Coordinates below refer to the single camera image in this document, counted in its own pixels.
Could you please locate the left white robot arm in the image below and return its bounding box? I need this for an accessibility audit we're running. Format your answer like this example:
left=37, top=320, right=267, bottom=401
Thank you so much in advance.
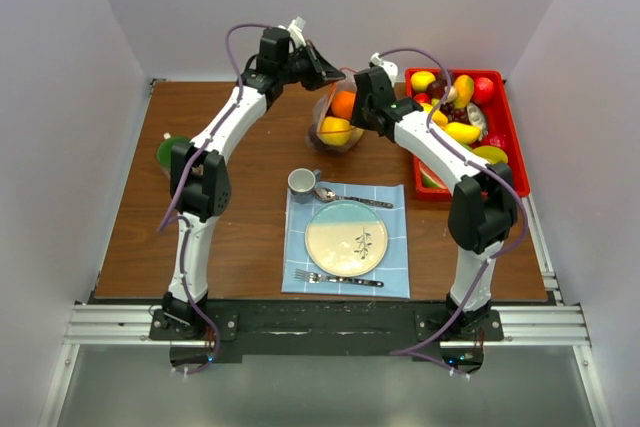
left=161, top=17, right=344, bottom=339

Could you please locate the red plastic fruit tray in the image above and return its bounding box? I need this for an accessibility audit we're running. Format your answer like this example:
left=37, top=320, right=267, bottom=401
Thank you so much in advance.
left=404, top=68, right=531, bottom=202

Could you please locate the watermelon slice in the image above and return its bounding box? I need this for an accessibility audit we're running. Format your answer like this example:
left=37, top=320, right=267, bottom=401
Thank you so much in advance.
left=418, top=161, right=448, bottom=191

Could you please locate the clear zip top bag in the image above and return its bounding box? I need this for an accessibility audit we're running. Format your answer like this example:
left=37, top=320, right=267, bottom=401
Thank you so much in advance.
left=305, top=67, right=364, bottom=154

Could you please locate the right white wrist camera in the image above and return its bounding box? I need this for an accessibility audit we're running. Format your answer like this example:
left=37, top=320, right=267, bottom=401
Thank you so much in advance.
left=369, top=52, right=399, bottom=86

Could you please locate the yellow lemon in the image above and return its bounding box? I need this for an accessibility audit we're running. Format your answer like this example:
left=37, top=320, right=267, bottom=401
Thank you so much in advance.
left=317, top=116, right=352, bottom=147

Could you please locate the purple cable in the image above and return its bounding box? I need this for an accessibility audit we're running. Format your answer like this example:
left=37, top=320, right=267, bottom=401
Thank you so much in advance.
left=157, top=22, right=281, bottom=376
left=389, top=48, right=530, bottom=364

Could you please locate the orange fruit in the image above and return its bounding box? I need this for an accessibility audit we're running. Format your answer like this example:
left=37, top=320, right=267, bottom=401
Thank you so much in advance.
left=331, top=90, right=356, bottom=120

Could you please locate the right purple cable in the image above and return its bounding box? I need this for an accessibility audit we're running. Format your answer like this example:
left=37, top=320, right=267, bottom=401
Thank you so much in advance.
left=389, top=48, right=530, bottom=364

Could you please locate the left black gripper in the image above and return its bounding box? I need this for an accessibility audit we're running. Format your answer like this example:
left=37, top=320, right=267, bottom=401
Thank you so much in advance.
left=278, top=40, right=345, bottom=92

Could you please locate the red apple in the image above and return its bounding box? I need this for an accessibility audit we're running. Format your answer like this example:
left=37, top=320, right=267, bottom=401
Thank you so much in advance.
left=472, top=77, right=495, bottom=105

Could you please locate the yellow peach top left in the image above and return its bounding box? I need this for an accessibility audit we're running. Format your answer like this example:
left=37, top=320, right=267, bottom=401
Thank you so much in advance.
left=410, top=70, right=436, bottom=93

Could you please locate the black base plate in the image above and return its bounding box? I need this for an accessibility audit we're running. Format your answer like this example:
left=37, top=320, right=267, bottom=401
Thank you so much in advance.
left=148, top=299, right=501, bottom=364

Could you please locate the beige and teal plate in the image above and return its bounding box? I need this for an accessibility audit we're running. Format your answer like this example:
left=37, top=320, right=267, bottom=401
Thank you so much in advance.
left=305, top=201, right=389, bottom=277

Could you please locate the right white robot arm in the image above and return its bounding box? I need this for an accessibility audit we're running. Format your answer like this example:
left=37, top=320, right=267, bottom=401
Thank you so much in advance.
left=351, top=66, right=521, bottom=340

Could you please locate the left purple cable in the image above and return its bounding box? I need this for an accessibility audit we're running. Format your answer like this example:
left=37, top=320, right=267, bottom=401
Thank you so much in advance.
left=157, top=22, right=281, bottom=376

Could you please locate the orange yellow mango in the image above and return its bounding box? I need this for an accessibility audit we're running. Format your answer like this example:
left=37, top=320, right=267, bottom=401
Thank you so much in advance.
left=454, top=74, right=475, bottom=110

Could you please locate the metal fork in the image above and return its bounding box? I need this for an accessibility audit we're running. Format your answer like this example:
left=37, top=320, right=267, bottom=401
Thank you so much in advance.
left=294, top=269, right=385, bottom=288

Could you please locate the grey mug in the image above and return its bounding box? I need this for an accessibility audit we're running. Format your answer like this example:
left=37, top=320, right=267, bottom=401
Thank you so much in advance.
left=287, top=168, right=322, bottom=204

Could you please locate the green glass cup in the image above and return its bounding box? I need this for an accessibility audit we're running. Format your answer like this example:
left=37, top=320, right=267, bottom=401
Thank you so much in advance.
left=155, top=132, right=190, bottom=178

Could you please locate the yellow star fruit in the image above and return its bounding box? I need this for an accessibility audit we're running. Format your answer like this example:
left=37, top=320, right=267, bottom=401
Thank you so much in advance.
left=472, top=145, right=509, bottom=165

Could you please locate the metal spoon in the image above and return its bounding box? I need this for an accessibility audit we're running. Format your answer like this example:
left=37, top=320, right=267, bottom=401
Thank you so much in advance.
left=314, top=186, right=394, bottom=209

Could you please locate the aluminium frame rail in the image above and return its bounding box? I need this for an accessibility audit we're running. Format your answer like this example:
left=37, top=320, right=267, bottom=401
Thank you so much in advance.
left=63, top=305, right=591, bottom=347

